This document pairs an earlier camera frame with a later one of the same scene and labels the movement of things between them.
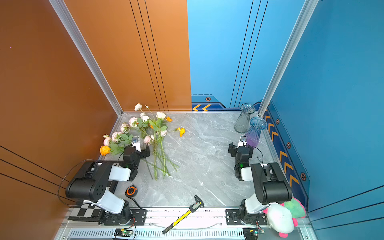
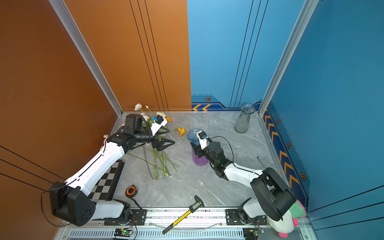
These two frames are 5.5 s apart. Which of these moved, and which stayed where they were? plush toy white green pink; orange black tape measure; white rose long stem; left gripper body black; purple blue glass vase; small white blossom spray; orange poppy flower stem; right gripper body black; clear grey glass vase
Moved: right gripper body black; purple blue glass vase; left gripper body black
Stayed: small white blossom spray; plush toy white green pink; clear grey glass vase; white rose long stem; orange poppy flower stem; orange black tape measure
